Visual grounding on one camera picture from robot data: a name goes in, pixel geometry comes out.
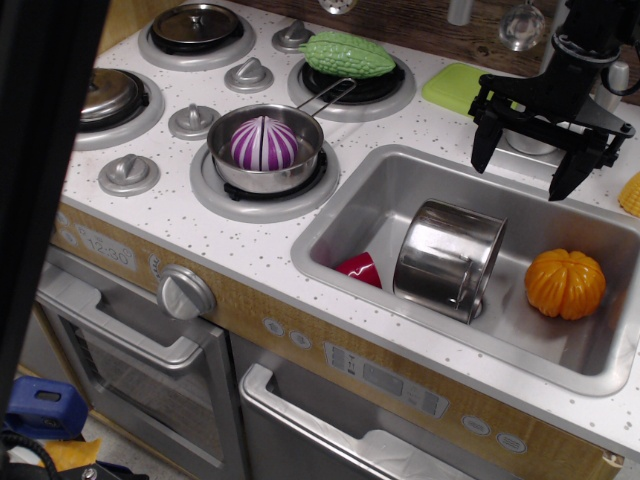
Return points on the yellow toy corn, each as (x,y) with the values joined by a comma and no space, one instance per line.
(629,196)

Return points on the back left stove burner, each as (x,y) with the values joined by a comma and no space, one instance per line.
(224,54)

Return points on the front stove burner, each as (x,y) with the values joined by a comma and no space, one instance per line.
(209,189)

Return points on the orange toy pumpkin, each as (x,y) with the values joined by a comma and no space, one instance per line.
(569,285)

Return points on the blue clamp tool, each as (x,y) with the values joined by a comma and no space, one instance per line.
(45,409)

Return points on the steel lid on back burner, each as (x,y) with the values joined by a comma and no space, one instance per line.
(193,27)

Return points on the oven clock display panel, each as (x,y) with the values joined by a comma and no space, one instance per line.
(107,247)

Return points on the grey stove knob back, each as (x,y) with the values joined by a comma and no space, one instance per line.
(289,39)

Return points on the green plastic sponge pad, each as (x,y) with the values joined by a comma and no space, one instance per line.
(454,88)

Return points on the small steel saucepan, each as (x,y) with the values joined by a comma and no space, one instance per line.
(310,138)

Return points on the hanging clear ladle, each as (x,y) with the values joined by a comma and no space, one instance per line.
(522,27)

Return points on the grey stove knob front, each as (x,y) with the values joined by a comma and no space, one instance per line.
(129,175)

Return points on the purple striped toy onion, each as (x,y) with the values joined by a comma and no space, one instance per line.
(263,144)

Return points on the red toy cup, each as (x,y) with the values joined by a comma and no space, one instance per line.
(361,267)

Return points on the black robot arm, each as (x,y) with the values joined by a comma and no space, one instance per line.
(601,26)

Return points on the steel pot lying sideways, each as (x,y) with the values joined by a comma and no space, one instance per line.
(447,257)

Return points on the grey stove knob middle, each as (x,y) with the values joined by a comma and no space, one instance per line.
(249,77)

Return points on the stove burner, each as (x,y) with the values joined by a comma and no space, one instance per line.
(209,189)
(224,54)
(342,101)
(127,128)

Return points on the toy oven door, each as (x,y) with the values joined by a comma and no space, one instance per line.
(167,383)

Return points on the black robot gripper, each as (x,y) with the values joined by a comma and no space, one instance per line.
(561,94)

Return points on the grey oven dial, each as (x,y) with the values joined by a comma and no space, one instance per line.
(182,294)

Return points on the grey stove knob centre-left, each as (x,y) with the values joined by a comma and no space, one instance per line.
(193,122)

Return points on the toy dishwasher door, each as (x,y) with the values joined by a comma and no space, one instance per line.
(301,426)

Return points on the green toy bitter gourd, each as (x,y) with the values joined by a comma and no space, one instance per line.
(346,55)

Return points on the back right stove burner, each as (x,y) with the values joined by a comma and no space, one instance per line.
(342,101)

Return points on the steel lid on left burner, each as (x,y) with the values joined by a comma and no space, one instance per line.
(112,95)

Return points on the silver faucet base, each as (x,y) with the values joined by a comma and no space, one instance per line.
(533,147)

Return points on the steel lid on burner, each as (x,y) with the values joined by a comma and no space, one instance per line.
(193,27)
(112,95)

